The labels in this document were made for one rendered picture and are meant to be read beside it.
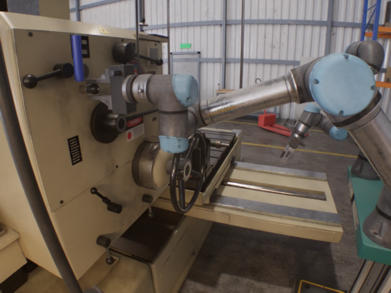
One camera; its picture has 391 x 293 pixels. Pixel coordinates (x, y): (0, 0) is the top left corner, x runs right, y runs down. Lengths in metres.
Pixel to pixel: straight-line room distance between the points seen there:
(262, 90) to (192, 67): 8.13
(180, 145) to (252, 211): 1.28
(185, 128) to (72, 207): 0.45
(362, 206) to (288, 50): 7.47
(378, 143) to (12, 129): 0.61
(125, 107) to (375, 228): 0.83
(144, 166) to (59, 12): 1.07
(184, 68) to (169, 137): 8.31
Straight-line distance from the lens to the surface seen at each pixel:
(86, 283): 1.51
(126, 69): 0.63
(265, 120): 6.60
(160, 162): 0.99
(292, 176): 2.42
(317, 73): 0.48
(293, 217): 1.79
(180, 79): 0.54
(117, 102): 0.64
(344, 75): 0.48
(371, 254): 0.87
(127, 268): 1.55
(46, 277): 1.68
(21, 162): 0.33
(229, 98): 0.64
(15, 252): 1.09
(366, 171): 1.28
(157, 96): 0.56
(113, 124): 0.78
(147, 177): 0.99
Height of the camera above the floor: 1.74
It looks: 20 degrees down
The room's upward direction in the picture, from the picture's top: straight up
